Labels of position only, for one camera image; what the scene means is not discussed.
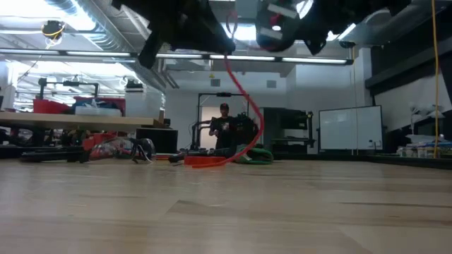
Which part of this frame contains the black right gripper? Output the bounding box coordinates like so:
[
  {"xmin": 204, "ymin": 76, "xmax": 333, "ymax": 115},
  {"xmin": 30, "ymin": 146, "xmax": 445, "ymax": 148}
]
[{"xmin": 299, "ymin": 0, "xmax": 357, "ymax": 56}]

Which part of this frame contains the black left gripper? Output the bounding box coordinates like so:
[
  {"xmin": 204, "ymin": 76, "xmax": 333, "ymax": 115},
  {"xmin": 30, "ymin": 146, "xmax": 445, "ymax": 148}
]
[{"xmin": 111, "ymin": 0, "xmax": 237, "ymax": 70}]

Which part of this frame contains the thin red cord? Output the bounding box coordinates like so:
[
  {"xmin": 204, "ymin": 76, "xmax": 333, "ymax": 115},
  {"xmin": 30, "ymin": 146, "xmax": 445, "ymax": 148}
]
[{"xmin": 191, "ymin": 8, "xmax": 266, "ymax": 169}]

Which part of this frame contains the black shelf unit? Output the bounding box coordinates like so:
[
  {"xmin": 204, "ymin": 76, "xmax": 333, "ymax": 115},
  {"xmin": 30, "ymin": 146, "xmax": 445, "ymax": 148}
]
[{"xmin": 263, "ymin": 107, "xmax": 316, "ymax": 150}]

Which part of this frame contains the white whiteboard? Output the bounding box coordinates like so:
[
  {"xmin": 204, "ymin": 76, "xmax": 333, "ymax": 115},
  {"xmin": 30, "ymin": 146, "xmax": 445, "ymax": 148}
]
[{"xmin": 319, "ymin": 105, "xmax": 383, "ymax": 152}]

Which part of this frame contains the white storage container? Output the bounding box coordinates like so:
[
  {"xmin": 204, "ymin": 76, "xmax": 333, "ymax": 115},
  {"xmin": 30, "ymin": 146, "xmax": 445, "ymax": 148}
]
[{"xmin": 124, "ymin": 90, "xmax": 166, "ymax": 119}]

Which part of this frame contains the LED light bar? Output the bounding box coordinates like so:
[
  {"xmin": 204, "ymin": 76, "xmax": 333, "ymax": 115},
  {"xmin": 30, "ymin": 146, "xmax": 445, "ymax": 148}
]
[{"xmin": 0, "ymin": 47, "xmax": 354, "ymax": 66}]

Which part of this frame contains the person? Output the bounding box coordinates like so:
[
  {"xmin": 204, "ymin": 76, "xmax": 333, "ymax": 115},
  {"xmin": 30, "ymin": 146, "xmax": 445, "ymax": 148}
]
[{"xmin": 208, "ymin": 103, "xmax": 237, "ymax": 150}]

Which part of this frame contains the background robot workstation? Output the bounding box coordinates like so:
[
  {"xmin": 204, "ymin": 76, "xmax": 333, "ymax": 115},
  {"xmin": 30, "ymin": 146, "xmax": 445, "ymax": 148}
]
[{"xmin": 190, "ymin": 92, "xmax": 261, "ymax": 153}]

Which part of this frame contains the black cabinet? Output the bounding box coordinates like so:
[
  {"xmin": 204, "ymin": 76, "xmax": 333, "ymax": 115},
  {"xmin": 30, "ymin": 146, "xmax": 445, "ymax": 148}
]
[{"xmin": 136, "ymin": 126, "xmax": 179, "ymax": 155}]

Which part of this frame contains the grey work glove green cuff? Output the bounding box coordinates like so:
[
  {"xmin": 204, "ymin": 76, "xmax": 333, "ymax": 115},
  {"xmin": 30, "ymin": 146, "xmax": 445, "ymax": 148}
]
[{"xmin": 231, "ymin": 145, "xmax": 275, "ymax": 166}]

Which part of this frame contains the small black angled plug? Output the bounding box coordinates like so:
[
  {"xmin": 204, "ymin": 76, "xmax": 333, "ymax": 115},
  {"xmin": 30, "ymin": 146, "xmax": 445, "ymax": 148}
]
[{"xmin": 167, "ymin": 150, "xmax": 189, "ymax": 164}]

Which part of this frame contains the red bit holder block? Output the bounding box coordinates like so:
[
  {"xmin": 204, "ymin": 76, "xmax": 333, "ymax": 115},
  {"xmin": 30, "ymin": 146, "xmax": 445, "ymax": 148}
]
[{"xmin": 183, "ymin": 156, "xmax": 227, "ymax": 167}]

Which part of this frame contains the wooden work table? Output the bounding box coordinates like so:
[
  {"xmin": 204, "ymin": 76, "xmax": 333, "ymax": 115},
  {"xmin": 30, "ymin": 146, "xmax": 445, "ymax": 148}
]
[{"xmin": 0, "ymin": 111, "xmax": 165, "ymax": 133}]

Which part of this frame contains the small red storage bin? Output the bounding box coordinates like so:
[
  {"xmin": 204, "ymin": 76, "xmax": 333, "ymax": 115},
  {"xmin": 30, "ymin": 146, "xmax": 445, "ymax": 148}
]
[{"xmin": 32, "ymin": 98, "xmax": 71, "ymax": 115}]

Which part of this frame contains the yellow hanging power cable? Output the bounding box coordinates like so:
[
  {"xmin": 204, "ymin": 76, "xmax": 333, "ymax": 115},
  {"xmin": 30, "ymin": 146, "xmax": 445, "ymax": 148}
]
[{"xmin": 431, "ymin": 0, "xmax": 441, "ymax": 159}]

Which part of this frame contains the ceiling camera with yellow cable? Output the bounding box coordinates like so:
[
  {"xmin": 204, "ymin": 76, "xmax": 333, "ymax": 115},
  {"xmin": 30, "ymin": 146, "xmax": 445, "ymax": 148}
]
[{"xmin": 40, "ymin": 20, "xmax": 66, "ymax": 49}]

